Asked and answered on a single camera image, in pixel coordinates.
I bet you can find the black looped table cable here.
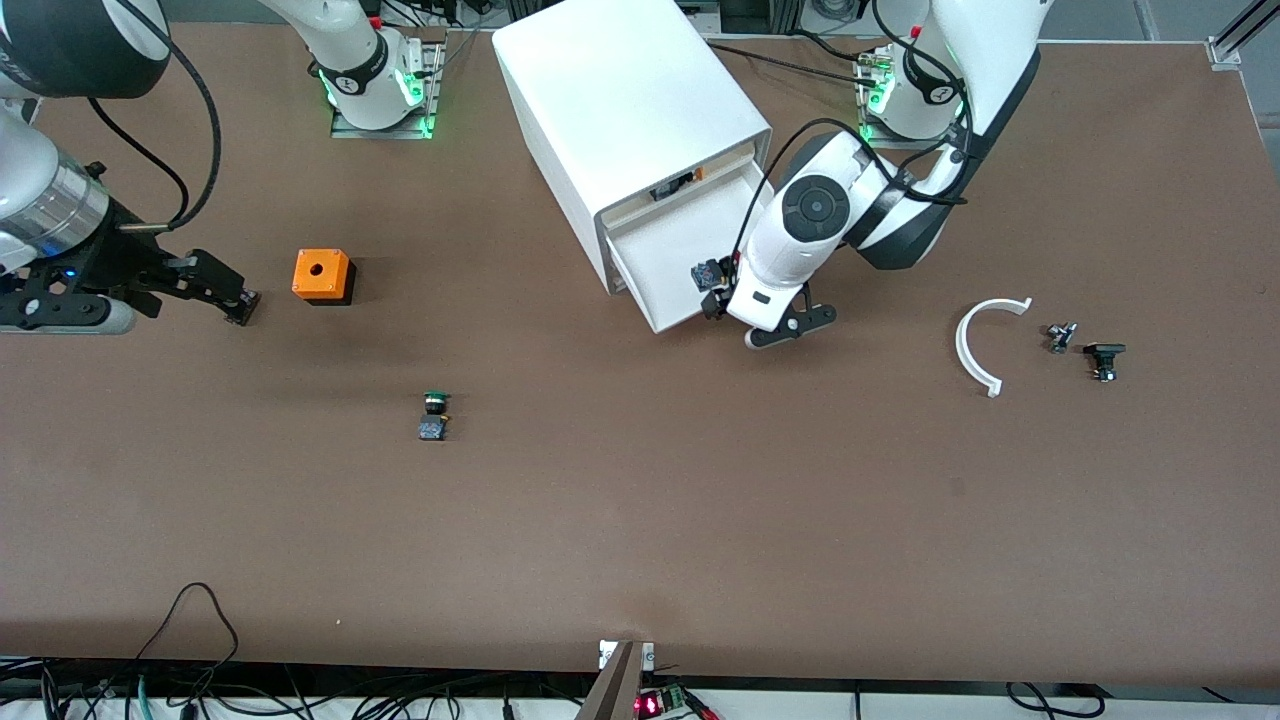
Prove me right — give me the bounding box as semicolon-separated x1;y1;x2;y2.
135;582;241;663

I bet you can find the green push button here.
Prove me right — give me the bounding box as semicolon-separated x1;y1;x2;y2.
416;390;453;443

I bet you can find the aluminium frame profile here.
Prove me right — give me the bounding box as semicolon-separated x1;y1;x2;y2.
1205;0;1280;67

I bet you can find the circuit board with red light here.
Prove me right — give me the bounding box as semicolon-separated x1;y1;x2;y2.
634;684;693;719

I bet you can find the black cabinet cable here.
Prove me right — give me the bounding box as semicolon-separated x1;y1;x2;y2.
700;38;883;91

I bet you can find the black button part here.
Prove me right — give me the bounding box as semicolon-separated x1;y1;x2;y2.
1083;342;1128;383

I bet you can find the white curved plastic arc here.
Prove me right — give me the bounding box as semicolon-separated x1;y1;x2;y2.
954;297;1034;399

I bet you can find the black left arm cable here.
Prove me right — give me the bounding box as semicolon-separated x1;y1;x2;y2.
733;0;976;263

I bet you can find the orange button box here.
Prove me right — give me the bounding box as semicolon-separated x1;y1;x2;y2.
291;248;357;307

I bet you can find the small black orange module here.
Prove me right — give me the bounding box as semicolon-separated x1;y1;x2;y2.
650;165;704;201

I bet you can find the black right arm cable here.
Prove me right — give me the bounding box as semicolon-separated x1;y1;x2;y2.
85;40;223;233

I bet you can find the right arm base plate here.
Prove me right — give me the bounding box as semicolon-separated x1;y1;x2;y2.
330;38;447;140

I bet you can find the grey camera mount beam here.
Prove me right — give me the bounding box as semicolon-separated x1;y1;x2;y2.
573;643;646;720

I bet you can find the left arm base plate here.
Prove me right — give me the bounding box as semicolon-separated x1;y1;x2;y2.
857;50;966;152

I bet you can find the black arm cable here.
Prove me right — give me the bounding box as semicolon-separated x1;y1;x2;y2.
85;40;223;233
733;0;976;263

